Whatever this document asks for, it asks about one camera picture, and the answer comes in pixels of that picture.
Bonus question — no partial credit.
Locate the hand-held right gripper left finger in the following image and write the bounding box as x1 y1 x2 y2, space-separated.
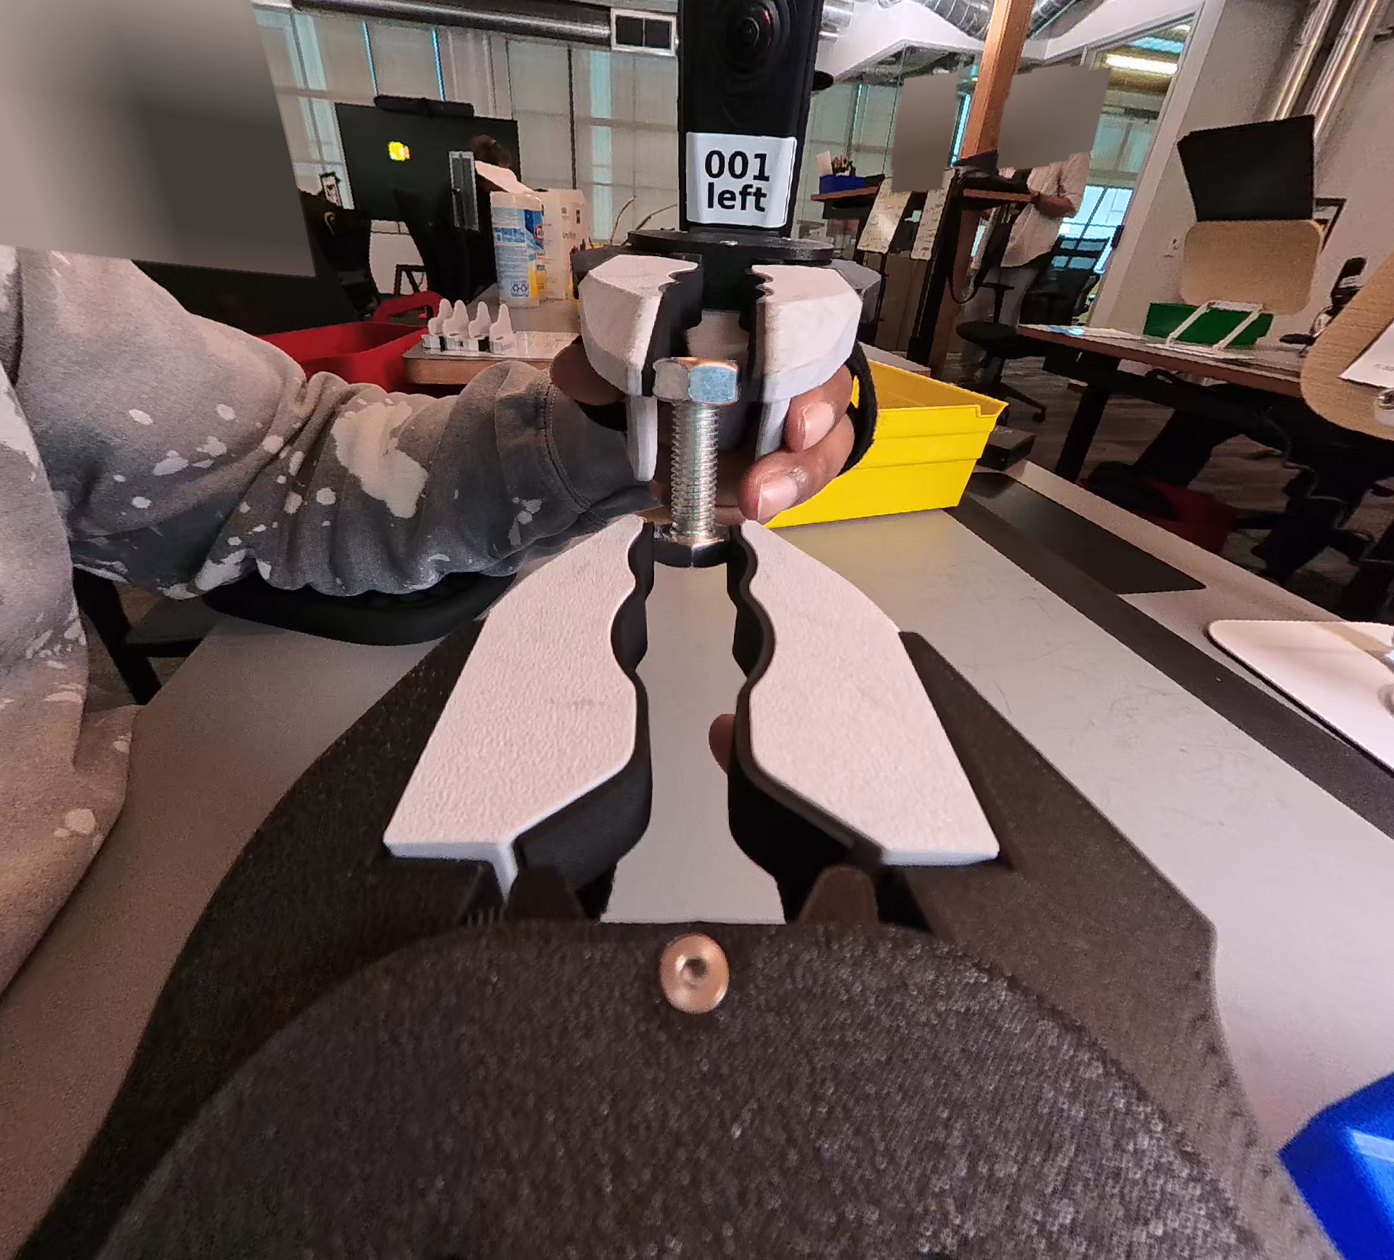
384 515 655 898

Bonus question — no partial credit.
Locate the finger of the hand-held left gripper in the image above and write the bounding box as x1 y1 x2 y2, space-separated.
577 256 706 486
750 261 866 459

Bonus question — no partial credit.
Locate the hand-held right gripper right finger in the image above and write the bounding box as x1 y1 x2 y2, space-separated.
724 523 1001 892

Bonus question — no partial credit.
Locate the steel hex nut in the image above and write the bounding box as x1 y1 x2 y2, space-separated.
651 356 743 407

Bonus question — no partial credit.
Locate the steel hex bolt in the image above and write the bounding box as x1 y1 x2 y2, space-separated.
651 400 734 571

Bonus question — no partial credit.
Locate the yellow plastic bin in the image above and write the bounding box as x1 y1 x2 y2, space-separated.
763 362 1010 531

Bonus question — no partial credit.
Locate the blue plastic bin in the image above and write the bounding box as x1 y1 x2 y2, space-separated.
1280 1073 1394 1260

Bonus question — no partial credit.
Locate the person's left forearm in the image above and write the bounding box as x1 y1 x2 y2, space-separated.
0 246 655 600

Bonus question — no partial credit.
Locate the person's left hand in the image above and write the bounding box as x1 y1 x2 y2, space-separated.
549 343 859 525

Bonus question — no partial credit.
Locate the white carton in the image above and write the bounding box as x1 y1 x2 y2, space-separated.
539 188 593 304

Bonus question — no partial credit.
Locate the black monitor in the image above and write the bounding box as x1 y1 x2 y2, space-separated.
332 95 523 304

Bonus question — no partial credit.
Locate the black office chair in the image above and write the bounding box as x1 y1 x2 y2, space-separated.
959 237 1097 413

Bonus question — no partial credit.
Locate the brown office desk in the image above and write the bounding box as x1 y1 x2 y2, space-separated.
1018 324 1309 522

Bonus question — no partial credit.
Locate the red plastic basket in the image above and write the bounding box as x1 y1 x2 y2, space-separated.
262 294 443 391

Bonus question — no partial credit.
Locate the green bin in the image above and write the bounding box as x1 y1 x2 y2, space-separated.
1143 303 1277 351

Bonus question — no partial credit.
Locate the small white stand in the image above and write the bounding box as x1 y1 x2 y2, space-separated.
1168 300 1265 351

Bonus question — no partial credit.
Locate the small wooden board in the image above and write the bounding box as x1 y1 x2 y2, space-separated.
1180 217 1325 317

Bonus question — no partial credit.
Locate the black panel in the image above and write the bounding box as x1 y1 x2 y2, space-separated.
1177 115 1321 226

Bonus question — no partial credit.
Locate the person's spattered grey sweatshirt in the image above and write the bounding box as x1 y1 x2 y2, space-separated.
0 477 144 995

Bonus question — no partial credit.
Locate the printed instruction sheet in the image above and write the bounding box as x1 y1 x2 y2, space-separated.
1339 297 1394 391

